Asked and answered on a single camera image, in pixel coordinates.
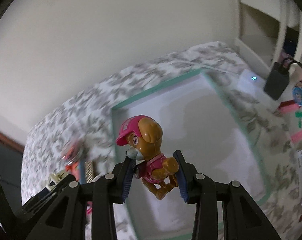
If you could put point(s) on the white router box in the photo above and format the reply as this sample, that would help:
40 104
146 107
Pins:
250 82

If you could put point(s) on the brown wooden door frame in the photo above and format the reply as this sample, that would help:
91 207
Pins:
8 142

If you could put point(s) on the floral grey white blanket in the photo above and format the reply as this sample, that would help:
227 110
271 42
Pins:
87 116

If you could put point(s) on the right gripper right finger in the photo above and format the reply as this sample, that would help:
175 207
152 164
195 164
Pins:
242 217

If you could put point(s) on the green rimmed white tray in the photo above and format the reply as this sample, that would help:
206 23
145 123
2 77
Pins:
196 121

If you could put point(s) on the orange blue tape dispenser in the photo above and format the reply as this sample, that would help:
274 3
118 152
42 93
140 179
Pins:
77 170

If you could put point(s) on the black power bank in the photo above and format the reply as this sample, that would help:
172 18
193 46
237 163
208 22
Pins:
277 81

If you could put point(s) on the white wooden shelf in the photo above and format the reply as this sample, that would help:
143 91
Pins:
267 30

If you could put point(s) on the cream plastic toy block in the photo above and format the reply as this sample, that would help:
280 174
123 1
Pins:
54 179

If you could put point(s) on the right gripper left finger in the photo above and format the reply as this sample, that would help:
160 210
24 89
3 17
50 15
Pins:
61 214

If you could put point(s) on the clear jar of pink clips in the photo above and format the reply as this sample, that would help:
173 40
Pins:
73 151

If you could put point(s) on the brown pink puppy figure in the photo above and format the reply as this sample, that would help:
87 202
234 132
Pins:
144 136

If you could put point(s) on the gold black comb block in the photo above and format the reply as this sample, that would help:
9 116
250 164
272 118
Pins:
89 171

